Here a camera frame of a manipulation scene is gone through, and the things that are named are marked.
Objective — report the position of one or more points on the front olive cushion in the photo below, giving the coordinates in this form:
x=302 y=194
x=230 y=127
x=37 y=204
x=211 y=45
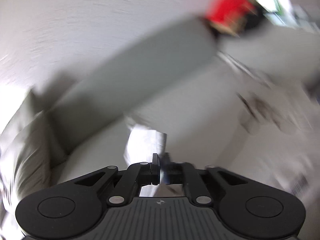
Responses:
x=29 y=150

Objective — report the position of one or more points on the grey fabric sofa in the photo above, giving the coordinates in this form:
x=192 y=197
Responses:
x=88 y=120

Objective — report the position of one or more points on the light grey sweatshirt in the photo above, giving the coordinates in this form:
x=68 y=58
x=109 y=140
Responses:
x=237 y=119

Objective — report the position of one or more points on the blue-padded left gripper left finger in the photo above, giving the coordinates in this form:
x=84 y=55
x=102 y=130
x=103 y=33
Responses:
x=133 y=179

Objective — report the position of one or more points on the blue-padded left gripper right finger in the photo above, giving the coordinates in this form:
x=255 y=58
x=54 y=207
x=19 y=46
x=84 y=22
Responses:
x=186 y=174

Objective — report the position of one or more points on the red folded garment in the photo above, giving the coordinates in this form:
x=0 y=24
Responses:
x=229 y=12

